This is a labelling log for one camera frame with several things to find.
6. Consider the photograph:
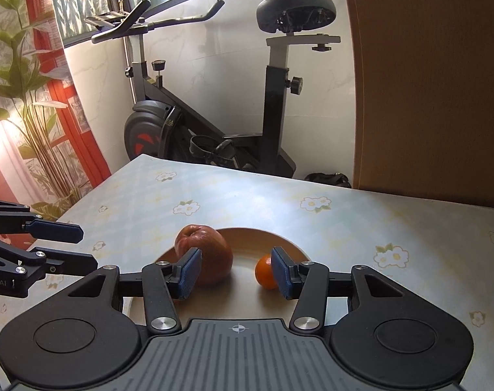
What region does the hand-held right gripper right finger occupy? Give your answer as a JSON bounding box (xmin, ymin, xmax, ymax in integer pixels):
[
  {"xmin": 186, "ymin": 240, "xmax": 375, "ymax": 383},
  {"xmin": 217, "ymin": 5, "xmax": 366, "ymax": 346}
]
[{"xmin": 271, "ymin": 246, "xmax": 424, "ymax": 335}]

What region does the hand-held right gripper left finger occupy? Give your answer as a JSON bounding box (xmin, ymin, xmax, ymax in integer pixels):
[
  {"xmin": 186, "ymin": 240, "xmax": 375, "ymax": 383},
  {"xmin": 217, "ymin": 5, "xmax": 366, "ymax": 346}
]
[{"xmin": 47, "ymin": 248, "xmax": 203, "ymax": 335}]

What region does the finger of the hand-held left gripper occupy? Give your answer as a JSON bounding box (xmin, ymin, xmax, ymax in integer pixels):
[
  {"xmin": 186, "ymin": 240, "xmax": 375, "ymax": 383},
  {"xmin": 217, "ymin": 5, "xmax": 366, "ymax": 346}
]
[
  {"xmin": 0, "ymin": 234, "xmax": 99, "ymax": 275},
  {"xmin": 0, "ymin": 199, "xmax": 85, "ymax": 243}
]

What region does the small orange mandarin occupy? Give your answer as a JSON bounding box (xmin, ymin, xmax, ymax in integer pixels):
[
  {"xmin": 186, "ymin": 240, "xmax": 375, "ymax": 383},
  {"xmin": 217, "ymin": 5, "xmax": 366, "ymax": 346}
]
[{"xmin": 254, "ymin": 253, "xmax": 281, "ymax": 291}]

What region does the red apple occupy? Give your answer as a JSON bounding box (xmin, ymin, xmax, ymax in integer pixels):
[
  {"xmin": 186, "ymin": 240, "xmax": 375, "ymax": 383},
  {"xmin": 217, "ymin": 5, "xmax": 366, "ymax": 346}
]
[{"xmin": 174, "ymin": 224, "xmax": 234, "ymax": 286}]

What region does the cream round plate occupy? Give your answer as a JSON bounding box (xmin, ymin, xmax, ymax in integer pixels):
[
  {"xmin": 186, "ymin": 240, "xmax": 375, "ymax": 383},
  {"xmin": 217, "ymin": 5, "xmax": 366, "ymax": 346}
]
[{"xmin": 122, "ymin": 227, "xmax": 313, "ymax": 326}]

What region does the floral checked tablecloth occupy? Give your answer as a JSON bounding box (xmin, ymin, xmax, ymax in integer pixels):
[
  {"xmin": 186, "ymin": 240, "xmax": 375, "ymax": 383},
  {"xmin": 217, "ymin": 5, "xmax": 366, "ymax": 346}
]
[{"xmin": 0, "ymin": 154, "xmax": 494, "ymax": 391}]

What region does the black bag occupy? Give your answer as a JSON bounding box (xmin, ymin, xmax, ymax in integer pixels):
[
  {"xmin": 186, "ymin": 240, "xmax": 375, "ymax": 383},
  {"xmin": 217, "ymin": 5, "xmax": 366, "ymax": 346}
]
[{"xmin": 304, "ymin": 172, "xmax": 352, "ymax": 189}]

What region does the black exercise bike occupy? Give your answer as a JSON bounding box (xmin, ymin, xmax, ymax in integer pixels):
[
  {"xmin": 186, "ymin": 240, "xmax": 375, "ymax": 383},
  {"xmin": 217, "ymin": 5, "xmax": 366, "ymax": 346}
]
[{"xmin": 86, "ymin": 0, "xmax": 342, "ymax": 179}]

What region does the bamboo printed curtain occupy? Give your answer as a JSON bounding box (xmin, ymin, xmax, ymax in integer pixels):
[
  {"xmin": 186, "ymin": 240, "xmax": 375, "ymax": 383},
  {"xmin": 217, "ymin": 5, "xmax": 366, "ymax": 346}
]
[{"xmin": 0, "ymin": 0, "xmax": 111, "ymax": 221}]

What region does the brown wooden board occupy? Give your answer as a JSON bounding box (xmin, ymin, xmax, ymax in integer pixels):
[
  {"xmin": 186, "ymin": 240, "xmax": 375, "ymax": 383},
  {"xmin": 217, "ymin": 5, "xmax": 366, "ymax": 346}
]
[{"xmin": 340, "ymin": 0, "xmax": 494, "ymax": 208}]

